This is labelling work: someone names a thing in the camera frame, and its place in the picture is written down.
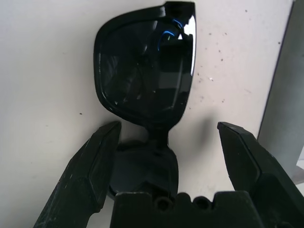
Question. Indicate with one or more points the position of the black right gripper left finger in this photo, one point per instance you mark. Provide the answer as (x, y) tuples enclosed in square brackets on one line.
[(78, 180)]

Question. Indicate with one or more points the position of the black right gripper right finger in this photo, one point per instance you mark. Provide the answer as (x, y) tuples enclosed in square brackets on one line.
[(268, 190)]

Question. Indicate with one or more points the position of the black sunglasses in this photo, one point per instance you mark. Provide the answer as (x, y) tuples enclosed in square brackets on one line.
[(142, 71)]

